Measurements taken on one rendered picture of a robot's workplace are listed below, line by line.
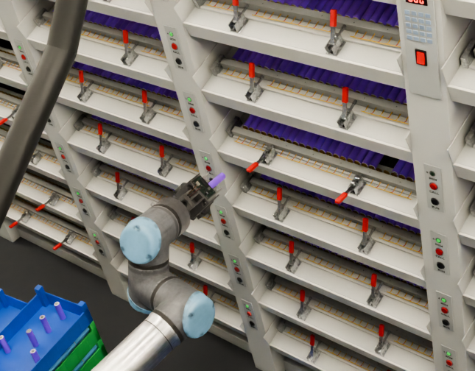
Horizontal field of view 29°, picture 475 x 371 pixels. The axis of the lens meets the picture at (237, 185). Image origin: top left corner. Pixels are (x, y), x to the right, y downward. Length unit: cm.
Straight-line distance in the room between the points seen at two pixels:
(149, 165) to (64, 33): 201
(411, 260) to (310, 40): 60
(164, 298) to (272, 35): 62
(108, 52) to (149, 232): 76
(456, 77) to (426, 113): 11
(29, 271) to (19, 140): 301
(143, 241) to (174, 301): 14
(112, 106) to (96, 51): 19
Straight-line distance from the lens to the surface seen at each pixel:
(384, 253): 228
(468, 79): 181
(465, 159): 193
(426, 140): 192
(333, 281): 250
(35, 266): 376
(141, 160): 278
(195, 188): 212
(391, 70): 188
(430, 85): 183
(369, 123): 205
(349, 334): 263
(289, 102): 216
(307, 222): 240
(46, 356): 273
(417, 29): 177
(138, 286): 203
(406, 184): 212
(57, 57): 75
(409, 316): 240
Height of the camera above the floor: 232
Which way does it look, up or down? 38 degrees down
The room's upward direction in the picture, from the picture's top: 15 degrees counter-clockwise
